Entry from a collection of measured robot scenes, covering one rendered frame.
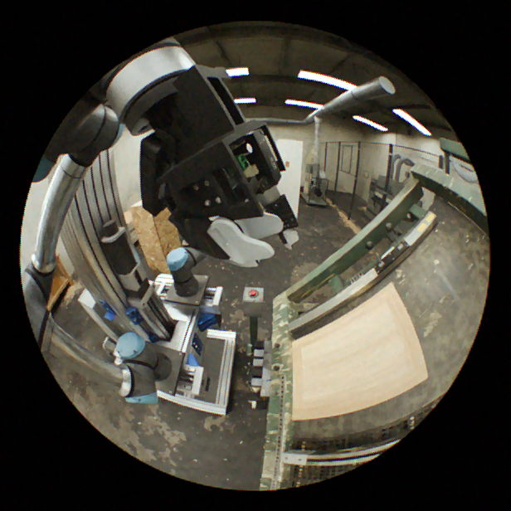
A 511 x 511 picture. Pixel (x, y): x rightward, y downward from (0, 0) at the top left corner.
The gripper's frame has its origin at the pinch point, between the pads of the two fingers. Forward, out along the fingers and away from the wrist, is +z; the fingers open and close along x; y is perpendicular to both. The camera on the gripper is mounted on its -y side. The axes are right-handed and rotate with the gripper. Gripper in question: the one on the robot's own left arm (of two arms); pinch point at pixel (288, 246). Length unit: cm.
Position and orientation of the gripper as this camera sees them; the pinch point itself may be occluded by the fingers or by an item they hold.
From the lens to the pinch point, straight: 66.4
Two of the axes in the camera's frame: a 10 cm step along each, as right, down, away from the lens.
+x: 0.8, -5.9, 8.1
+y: 8.8, -3.4, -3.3
